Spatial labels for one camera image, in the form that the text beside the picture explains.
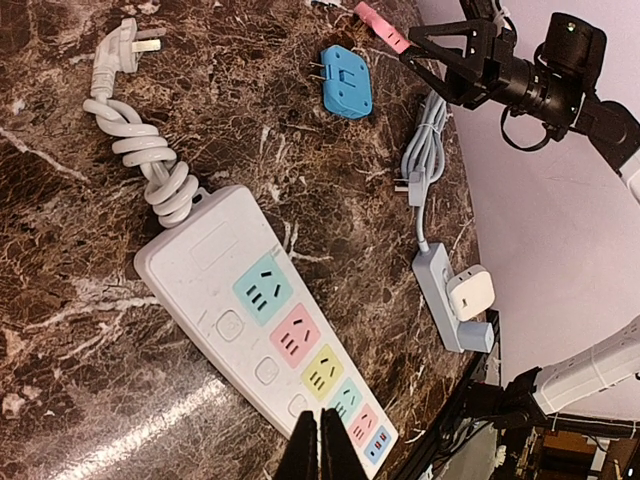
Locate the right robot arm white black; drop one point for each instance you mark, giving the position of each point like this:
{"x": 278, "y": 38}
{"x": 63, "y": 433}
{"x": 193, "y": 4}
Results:
{"x": 553, "y": 169}

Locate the pink plug adapter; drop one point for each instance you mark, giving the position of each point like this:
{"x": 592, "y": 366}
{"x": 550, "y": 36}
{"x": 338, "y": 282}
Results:
{"x": 381, "y": 27}

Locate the blue plug adapter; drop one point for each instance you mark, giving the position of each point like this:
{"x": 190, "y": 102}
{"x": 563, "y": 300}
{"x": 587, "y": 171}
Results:
{"x": 346, "y": 82}

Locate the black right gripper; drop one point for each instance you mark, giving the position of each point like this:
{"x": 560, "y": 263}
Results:
{"x": 485, "y": 75}

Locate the white cube charger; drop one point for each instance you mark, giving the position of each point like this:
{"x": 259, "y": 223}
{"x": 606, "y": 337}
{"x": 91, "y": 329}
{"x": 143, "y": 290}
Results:
{"x": 470, "y": 292}

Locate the grey-blue charger block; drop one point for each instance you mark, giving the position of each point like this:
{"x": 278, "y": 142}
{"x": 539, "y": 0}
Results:
{"x": 476, "y": 336}

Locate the black front table rail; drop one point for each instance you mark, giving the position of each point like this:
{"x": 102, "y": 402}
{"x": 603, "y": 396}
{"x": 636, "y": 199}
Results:
{"x": 423, "y": 391}

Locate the grey-blue power strip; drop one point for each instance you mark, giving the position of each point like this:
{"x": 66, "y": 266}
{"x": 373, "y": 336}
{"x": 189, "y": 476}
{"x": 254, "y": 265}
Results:
{"x": 422, "y": 164}

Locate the white multicolour power strip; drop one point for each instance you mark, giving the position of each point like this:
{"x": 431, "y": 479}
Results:
{"x": 219, "y": 270}

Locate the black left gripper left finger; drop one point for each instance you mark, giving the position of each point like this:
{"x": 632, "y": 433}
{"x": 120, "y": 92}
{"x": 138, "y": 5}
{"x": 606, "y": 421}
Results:
{"x": 300, "y": 458}

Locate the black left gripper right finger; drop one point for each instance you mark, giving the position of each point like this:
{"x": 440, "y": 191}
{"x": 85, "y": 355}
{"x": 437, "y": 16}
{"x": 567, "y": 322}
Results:
{"x": 338, "y": 458}

